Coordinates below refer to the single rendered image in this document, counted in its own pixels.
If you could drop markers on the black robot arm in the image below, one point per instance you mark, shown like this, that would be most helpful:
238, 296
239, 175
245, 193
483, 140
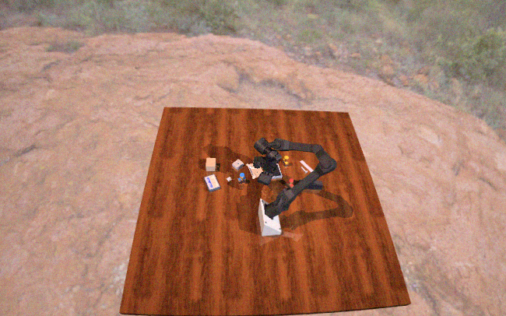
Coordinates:
287, 195

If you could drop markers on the peach paper card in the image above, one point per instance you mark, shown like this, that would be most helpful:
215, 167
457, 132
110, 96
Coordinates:
254, 171

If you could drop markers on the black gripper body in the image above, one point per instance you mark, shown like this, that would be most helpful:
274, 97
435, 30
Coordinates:
265, 178

